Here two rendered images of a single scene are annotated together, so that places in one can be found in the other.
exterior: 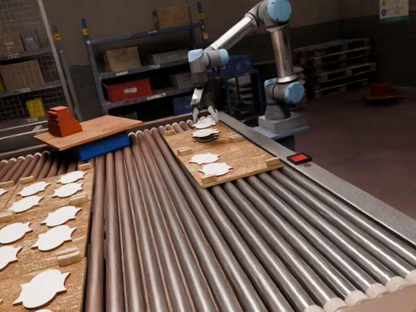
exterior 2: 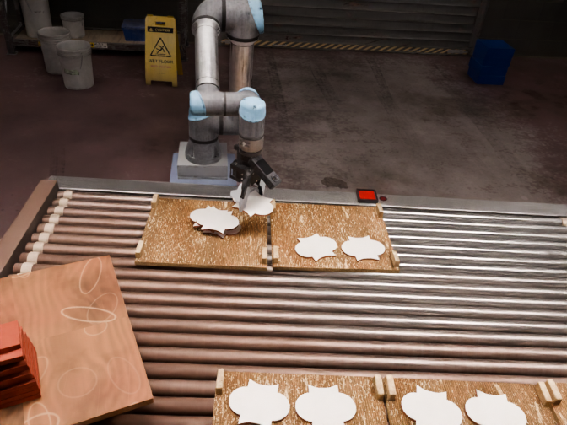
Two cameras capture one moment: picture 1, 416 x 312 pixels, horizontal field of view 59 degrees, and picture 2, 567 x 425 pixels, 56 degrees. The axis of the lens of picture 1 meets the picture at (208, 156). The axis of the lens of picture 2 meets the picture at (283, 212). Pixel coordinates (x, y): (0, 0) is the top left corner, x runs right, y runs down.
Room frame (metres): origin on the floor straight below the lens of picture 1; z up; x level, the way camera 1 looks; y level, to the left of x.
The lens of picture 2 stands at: (1.48, 1.38, 2.04)
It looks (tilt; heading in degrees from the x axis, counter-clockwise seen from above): 36 degrees down; 278
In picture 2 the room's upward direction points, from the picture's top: 5 degrees clockwise
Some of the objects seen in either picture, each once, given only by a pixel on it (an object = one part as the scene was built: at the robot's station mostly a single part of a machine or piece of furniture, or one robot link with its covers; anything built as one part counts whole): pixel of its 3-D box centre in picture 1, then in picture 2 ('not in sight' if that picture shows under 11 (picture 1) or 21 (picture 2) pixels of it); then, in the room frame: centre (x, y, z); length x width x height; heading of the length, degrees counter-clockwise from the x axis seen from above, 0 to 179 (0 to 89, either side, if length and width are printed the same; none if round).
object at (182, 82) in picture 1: (186, 79); not in sight; (6.22, 0.14, 0.76); 0.50 x 0.36 x 0.24; 113
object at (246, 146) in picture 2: (199, 78); (250, 142); (1.80, -0.02, 1.27); 0.08 x 0.08 x 0.05
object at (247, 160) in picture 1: (225, 161); (330, 235); (1.51, -0.07, 0.93); 0.41 x 0.35 x 0.02; 14
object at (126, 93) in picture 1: (128, 89); not in sight; (5.96, 1.09, 0.78); 0.66 x 0.45 x 0.28; 107
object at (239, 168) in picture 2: (203, 94); (247, 164); (1.80, -0.03, 1.19); 0.09 x 0.08 x 0.12; 158
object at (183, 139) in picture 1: (200, 138); (207, 231); (1.92, 0.03, 0.93); 0.41 x 0.35 x 0.02; 12
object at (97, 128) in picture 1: (87, 130); (18, 347); (2.16, 0.69, 1.03); 0.50 x 0.50 x 0.02; 36
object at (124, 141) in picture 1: (94, 140); not in sight; (2.11, 0.65, 0.97); 0.31 x 0.31 x 0.10; 36
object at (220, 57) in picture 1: (214, 58); (243, 104); (1.85, -0.11, 1.35); 0.11 x 0.11 x 0.08; 19
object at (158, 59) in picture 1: (169, 57); not in sight; (6.15, 0.36, 1.16); 0.60 x 0.40 x 0.15; 110
